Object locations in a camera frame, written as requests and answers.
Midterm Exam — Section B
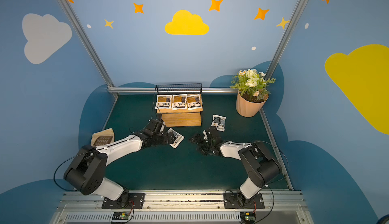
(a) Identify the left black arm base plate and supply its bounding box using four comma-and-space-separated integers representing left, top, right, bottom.
101, 192, 145, 209

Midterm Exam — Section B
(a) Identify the right small circuit board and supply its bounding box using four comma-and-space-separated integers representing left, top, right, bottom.
240, 212, 256, 224

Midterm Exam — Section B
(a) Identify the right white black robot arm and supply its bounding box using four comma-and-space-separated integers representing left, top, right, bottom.
189, 126, 282, 203

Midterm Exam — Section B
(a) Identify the brown slotted spatula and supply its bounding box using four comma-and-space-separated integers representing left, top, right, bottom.
92, 135, 114, 147

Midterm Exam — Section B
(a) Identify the potted artificial flower plant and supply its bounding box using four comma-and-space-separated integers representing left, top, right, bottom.
231, 69, 276, 118

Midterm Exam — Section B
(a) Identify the two-tier wooden wire shelf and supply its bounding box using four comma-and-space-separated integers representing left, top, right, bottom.
154, 83, 203, 127

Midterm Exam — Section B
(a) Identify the aluminium front rail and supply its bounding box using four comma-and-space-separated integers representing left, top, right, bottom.
50, 190, 314, 224

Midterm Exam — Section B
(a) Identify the left small circuit board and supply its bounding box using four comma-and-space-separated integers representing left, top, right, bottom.
111, 212, 131, 223

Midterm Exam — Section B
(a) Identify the grey coffee bag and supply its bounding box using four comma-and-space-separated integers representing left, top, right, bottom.
167, 128, 184, 149
211, 115, 227, 132

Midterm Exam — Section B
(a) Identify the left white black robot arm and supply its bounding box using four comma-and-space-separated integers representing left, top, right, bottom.
63, 119, 177, 208

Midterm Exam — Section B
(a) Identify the small circuit board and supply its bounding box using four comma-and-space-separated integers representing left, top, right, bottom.
240, 212, 256, 224
111, 212, 131, 223

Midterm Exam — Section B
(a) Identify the yellow coffee bag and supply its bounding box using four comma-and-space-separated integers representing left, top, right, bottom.
186, 94, 203, 110
155, 94, 173, 109
171, 94, 187, 110

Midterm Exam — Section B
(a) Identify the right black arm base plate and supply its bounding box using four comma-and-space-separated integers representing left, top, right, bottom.
223, 191, 265, 209

